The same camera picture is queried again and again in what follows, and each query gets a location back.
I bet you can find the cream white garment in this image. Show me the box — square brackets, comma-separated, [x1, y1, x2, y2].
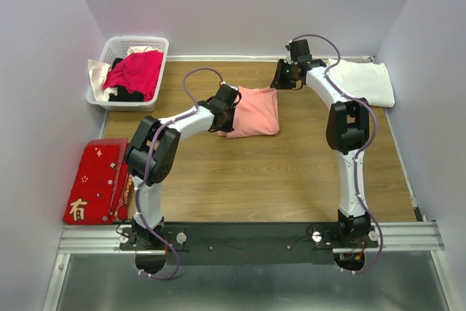
[88, 46, 164, 102]

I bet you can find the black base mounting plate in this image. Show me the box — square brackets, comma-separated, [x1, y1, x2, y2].
[119, 221, 378, 266]

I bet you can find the aluminium frame rail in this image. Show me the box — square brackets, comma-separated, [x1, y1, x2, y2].
[43, 222, 449, 310]

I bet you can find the white plastic laundry basket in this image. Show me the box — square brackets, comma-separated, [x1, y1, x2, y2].
[87, 36, 169, 111]

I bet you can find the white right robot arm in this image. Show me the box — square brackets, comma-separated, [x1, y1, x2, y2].
[270, 36, 374, 247]

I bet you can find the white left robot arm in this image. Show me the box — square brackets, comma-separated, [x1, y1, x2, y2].
[124, 83, 242, 249]

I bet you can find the magenta t shirt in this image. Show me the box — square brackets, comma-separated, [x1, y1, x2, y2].
[103, 50, 163, 102]

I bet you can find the red printed cloth bag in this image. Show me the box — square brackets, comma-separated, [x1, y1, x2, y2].
[63, 138, 133, 225]

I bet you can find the salmon pink t shirt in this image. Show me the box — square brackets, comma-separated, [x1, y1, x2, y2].
[218, 86, 280, 138]

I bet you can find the folded white t shirt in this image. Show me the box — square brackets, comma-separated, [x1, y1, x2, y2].
[329, 60, 395, 108]

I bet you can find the black garment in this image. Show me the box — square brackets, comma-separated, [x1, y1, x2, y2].
[105, 58, 146, 102]

